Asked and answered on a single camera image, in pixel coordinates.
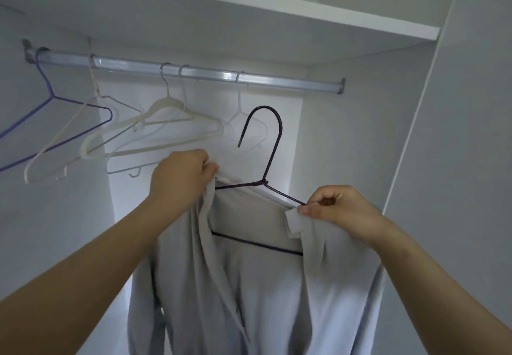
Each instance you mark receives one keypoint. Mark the person's left hand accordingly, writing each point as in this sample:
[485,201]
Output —
[180,179]

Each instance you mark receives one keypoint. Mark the person's right hand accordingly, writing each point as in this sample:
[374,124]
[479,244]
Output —
[348,211]

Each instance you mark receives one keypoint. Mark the white wardrobe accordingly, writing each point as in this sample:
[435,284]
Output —
[344,135]

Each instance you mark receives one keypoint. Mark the light grey shirt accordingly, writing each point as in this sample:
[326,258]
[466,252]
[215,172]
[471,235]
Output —
[264,303]

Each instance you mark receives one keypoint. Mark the person's left forearm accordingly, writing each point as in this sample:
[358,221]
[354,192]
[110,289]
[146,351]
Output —
[72,287]

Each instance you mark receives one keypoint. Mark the person's right forearm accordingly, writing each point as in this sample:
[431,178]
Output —
[448,295]

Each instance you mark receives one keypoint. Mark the cream hanger with metal hook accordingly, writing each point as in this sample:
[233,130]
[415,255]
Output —
[164,107]

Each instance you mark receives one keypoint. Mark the beige wire hanger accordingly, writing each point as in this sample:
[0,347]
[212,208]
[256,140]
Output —
[57,139]

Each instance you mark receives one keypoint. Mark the purple wire hanger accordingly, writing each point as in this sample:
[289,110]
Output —
[36,113]

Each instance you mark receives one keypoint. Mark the metal closet rod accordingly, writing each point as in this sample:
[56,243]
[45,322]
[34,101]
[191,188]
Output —
[200,73]

